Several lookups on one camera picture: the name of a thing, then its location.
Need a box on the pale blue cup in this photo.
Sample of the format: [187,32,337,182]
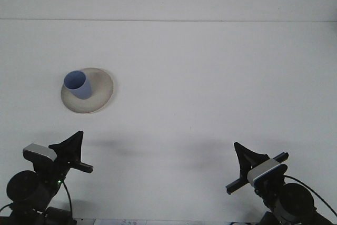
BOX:
[64,70,92,100]

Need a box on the pale round plate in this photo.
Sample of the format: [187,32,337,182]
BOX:
[61,67,114,114]

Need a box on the thin black cable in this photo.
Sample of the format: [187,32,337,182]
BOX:
[284,174,337,219]
[61,181,74,222]

